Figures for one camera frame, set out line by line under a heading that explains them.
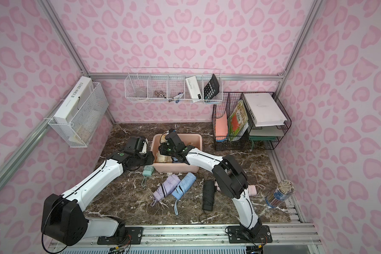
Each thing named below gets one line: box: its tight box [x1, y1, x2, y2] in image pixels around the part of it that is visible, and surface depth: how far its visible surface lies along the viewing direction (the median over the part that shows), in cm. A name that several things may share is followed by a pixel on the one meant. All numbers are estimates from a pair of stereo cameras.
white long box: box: [52, 76, 94, 125], surface depth 71 cm
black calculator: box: [203, 73, 220, 100], surface depth 93 cm
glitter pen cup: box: [265, 179, 296, 208], surface depth 71 cm
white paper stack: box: [243, 92, 288, 127], surface depth 97 cm
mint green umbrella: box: [142, 165, 155, 177], surface depth 94 cm
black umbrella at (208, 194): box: [202, 179, 215, 212], surface depth 86 cm
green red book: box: [227, 100, 250, 141], surface depth 104 cm
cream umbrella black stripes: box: [156, 150, 174, 163], surface depth 87 cm
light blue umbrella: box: [171, 171, 197, 216], surface depth 87 cm
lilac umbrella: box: [150, 174, 181, 207], surface depth 87 cm
